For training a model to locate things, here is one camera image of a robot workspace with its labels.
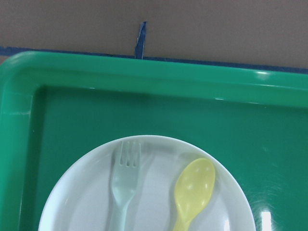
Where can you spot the yellow plastic spoon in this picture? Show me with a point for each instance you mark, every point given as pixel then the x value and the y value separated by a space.
pixel 193 191

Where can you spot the pale green plastic fork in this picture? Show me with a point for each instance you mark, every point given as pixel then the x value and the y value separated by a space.
pixel 124 182

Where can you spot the green plastic tray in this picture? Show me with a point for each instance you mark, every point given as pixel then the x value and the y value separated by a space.
pixel 57 107

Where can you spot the white round plate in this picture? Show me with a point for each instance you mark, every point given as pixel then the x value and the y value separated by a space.
pixel 82 201

